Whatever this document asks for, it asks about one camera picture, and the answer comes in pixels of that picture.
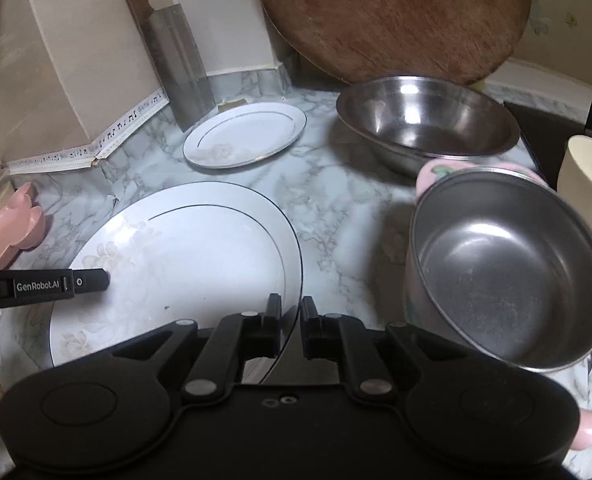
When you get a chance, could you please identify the pink bear-shaped plate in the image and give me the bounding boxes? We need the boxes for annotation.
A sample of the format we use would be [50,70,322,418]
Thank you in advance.
[0,182,46,270]

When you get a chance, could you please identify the large white floral plate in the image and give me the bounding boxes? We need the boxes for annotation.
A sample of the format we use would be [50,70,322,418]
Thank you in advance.
[49,182,303,365]

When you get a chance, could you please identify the pink handled steel bowl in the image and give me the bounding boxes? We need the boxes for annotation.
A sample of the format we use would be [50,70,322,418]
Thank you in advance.
[404,158,592,453]

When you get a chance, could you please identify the small white rimmed plate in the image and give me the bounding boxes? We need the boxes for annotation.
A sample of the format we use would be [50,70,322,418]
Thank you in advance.
[183,102,307,170]

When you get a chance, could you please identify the wide stainless steel bowl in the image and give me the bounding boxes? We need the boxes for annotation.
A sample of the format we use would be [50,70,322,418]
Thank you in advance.
[336,76,520,176]

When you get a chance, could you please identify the black gas stove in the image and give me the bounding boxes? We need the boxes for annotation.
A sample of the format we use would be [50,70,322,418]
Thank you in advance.
[504,102,592,190]

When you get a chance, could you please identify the round wooden cutting board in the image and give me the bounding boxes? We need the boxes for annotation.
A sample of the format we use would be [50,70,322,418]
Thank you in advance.
[261,0,531,84]

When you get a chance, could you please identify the steel cleaver with wooden handle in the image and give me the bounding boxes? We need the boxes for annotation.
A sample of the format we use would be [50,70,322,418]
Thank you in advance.
[127,0,215,131]

